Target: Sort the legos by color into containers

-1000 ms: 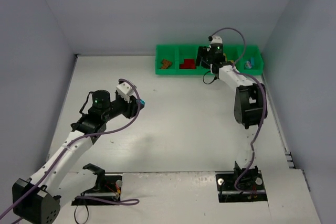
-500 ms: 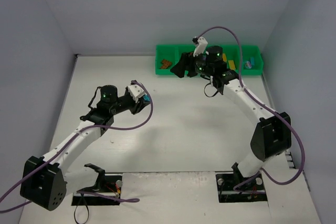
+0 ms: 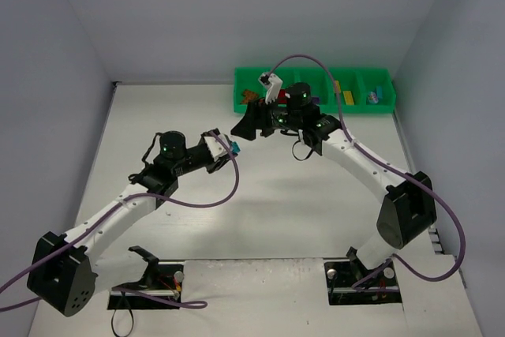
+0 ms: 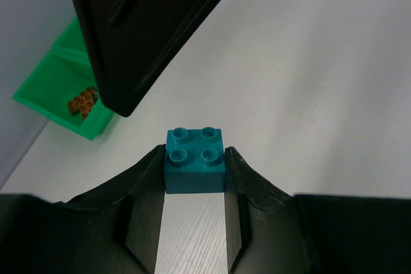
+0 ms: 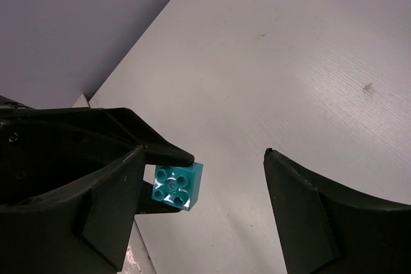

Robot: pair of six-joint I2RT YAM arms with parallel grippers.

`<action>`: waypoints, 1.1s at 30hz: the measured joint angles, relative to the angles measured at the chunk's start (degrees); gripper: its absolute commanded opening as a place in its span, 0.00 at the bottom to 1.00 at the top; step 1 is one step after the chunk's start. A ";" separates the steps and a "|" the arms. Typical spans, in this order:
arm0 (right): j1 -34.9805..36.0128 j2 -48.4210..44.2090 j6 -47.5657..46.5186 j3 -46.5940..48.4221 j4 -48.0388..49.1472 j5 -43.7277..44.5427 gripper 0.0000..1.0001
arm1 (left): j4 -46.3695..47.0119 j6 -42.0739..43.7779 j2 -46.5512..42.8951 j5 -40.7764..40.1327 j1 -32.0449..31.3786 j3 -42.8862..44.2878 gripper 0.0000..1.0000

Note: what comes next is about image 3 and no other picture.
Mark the teal rounded lego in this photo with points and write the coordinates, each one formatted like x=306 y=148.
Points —
x=372 y=98

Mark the green compartment bin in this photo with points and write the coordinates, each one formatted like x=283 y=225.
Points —
x=359 y=80

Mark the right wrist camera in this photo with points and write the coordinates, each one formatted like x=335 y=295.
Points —
x=272 y=84

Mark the small teal square lego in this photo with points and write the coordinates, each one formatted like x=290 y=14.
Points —
x=234 y=147

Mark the yellow half-round lego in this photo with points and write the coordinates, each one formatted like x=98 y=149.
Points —
x=337 y=87

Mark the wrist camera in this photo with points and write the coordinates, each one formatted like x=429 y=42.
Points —
x=218 y=144
x=272 y=84

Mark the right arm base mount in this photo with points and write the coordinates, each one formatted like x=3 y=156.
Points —
x=348 y=282

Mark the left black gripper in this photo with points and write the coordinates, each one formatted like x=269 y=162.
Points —
x=215 y=163

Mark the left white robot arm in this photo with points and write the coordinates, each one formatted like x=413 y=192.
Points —
x=68 y=269

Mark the brown lego plate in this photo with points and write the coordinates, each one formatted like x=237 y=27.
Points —
x=248 y=96

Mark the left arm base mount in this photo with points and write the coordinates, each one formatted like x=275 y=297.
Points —
x=161 y=279

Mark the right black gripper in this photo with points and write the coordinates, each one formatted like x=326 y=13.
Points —
x=260 y=118

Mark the red lego brick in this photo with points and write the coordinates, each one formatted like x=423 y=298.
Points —
x=282 y=97

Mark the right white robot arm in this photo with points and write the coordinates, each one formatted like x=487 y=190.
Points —
x=406 y=210

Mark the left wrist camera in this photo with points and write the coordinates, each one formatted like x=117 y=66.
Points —
x=218 y=144

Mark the teal lego brick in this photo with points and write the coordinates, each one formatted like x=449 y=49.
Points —
x=379 y=92

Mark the yellow lego brick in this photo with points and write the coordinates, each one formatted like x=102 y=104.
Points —
x=348 y=98

